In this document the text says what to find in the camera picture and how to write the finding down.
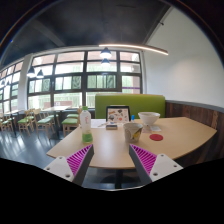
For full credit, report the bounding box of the black pendant lamp far left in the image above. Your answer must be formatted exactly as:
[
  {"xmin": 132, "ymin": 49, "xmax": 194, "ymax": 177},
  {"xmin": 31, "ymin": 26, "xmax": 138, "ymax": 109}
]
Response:
[{"xmin": 27, "ymin": 66, "xmax": 36, "ymax": 78}]

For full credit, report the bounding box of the wooden background dining table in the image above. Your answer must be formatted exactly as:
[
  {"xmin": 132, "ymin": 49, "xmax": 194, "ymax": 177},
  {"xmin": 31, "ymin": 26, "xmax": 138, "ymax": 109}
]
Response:
[{"xmin": 41, "ymin": 106, "xmax": 70, "ymax": 112}]

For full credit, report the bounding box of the white ceramic bowl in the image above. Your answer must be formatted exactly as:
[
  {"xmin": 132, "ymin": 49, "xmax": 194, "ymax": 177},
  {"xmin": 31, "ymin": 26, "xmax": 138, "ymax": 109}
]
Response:
[{"xmin": 138, "ymin": 112, "xmax": 160, "ymax": 126}]

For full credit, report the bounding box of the white square coaster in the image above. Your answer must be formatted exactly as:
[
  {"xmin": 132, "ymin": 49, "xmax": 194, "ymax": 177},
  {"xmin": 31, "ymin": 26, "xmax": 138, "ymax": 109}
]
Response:
[{"xmin": 150, "ymin": 126, "xmax": 161, "ymax": 131}]

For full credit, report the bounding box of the white paper sheet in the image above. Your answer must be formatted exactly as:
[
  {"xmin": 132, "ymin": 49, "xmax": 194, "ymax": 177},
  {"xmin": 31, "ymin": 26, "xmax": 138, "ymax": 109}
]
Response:
[{"xmin": 91, "ymin": 119, "xmax": 106, "ymax": 128}]

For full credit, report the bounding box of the red round coaster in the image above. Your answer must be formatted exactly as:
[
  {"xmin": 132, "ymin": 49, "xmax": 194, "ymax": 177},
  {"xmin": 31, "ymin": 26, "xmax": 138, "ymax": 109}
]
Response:
[{"xmin": 149, "ymin": 134, "xmax": 163, "ymax": 141}]

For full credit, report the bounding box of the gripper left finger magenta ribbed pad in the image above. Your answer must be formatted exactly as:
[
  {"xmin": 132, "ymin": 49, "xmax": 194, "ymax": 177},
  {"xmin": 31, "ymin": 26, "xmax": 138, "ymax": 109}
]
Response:
[{"xmin": 43, "ymin": 143, "xmax": 95, "ymax": 187}]

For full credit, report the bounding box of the green upholstered booth backrest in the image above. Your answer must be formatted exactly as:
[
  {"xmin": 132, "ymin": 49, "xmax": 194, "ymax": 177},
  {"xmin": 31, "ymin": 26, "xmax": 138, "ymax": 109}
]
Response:
[{"xmin": 95, "ymin": 93, "xmax": 165, "ymax": 118}]

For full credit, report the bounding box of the black pendant lamp rear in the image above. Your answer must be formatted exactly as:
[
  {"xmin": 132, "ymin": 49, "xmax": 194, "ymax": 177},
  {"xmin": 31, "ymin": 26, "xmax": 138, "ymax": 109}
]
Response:
[{"xmin": 101, "ymin": 58, "xmax": 110, "ymax": 66}]

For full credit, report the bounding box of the wooden chair green seat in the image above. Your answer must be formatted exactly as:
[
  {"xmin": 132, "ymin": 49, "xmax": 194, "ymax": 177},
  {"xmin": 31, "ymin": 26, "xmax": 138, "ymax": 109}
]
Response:
[
  {"xmin": 33, "ymin": 109, "xmax": 55, "ymax": 137},
  {"xmin": 18, "ymin": 109, "xmax": 34, "ymax": 134},
  {"xmin": 0, "ymin": 113, "xmax": 13, "ymax": 132},
  {"xmin": 62, "ymin": 108, "xmax": 82, "ymax": 136}
]

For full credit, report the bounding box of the black pendant lamp front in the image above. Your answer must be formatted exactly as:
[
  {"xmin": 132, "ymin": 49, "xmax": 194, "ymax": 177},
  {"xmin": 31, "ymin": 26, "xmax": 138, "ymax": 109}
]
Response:
[{"xmin": 100, "ymin": 47, "xmax": 112, "ymax": 59}]

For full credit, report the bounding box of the long linear ceiling light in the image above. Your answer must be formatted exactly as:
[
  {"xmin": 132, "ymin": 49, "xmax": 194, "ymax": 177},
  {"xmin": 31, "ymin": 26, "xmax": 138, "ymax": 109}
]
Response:
[{"xmin": 99, "ymin": 43, "xmax": 169, "ymax": 56}]

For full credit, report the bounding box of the clear plastic bottle green cap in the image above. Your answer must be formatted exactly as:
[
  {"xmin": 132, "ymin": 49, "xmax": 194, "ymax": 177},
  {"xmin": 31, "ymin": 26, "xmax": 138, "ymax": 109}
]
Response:
[{"xmin": 80, "ymin": 106, "xmax": 93, "ymax": 143}]

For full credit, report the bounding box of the black pendant lamp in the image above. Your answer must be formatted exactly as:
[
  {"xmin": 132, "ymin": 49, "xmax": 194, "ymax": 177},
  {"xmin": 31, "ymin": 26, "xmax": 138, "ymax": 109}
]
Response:
[
  {"xmin": 27, "ymin": 66, "xmax": 36, "ymax": 78},
  {"xmin": 100, "ymin": 47, "xmax": 112, "ymax": 59},
  {"xmin": 36, "ymin": 69, "xmax": 44, "ymax": 79},
  {"xmin": 101, "ymin": 58, "xmax": 110, "ymax": 66}
]

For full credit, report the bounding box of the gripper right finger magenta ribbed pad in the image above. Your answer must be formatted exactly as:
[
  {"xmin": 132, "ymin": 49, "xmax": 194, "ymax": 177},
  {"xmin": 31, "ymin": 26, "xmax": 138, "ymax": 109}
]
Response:
[{"xmin": 128, "ymin": 143, "xmax": 184, "ymax": 186}]

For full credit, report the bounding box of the small blue capped bottle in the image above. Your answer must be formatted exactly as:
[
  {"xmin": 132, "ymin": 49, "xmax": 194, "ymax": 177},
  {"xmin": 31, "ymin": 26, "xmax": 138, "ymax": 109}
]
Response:
[{"xmin": 131, "ymin": 115, "xmax": 135, "ymax": 123}]

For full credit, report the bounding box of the small dark box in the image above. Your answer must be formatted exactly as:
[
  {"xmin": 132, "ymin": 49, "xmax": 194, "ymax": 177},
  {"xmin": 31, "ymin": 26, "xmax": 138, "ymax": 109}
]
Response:
[{"xmin": 106, "ymin": 124, "xmax": 118, "ymax": 130}]

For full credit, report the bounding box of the black framed picture stand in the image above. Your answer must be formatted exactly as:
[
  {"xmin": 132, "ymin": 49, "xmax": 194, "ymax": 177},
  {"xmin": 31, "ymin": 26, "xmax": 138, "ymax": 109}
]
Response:
[{"xmin": 106, "ymin": 105, "xmax": 131, "ymax": 123}]

